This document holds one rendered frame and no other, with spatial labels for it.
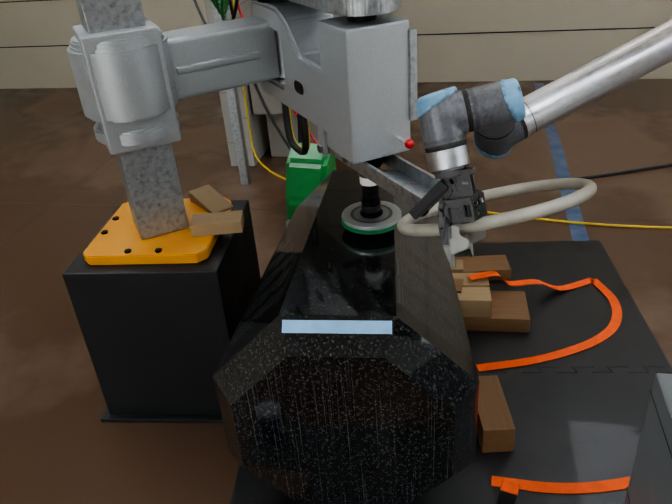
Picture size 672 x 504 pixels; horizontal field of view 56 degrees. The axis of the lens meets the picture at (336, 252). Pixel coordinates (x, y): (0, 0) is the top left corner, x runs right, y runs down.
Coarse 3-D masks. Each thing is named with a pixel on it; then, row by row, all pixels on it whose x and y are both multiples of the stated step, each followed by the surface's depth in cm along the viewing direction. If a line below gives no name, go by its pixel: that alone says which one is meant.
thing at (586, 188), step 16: (496, 192) 179; (512, 192) 178; (528, 192) 176; (576, 192) 140; (592, 192) 144; (432, 208) 177; (528, 208) 136; (544, 208) 136; (560, 208) 137; (400, 224) 157; (416, 224) 150; (432, 224) 144; (464, 224) 139; (480, 224) 137; (496, 224) 136; (512, 224) 136
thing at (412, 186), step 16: (320, 144) 228; (384, 160) 217; (400, 160) 206; (368, 176) 206; (384, 176) 196; (400, 176) 205; (416, 176) 200; (432, 176) 192; (400, 192) 189; (416, 192) 193
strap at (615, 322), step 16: (496, 272) 315; (560, 288) 330; (608, 336) 296; (560, 352) 288; (576, 352) 288; (480, 368) 283; (496, 368) 282; (496, 480) 231; (512, 480) 230; (528, 480) 230; (608, 480) 228; (624, 480) 227
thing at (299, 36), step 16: (256, 16) 248; (272, 16) 233; (288, 16) 227; (304, 16) 228; (320, 16) 230; (288, 32) 225; (304, 32) 225; (288, 48) 227; (304, 48) 222; (288, 64) 232; (304, 64) 218; (320, 64) 211; (272, 80) 256; (288, 80) 236; (304, 80) 222; (320, 80) 209; (272, 96) 261; (288, 96) 241; (304, 96) 226; (320, 96) 213; (304, 112) 231; (320, 112) 217; (320, 128) 225
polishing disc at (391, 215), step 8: (352, 208) 231; (360, 208) 230; (384, 208) 229; (392, 208) 229; (344, 216) 226; (352, 216) 225; (360, 216) 225; (384, 216) 224; (392, 216) 223; (400, 216) 223; (352, 224) 220; (360, 224) 220; (368, 224) 219; (376, 224) 219; (384, 224) 219; (392, 224) 220
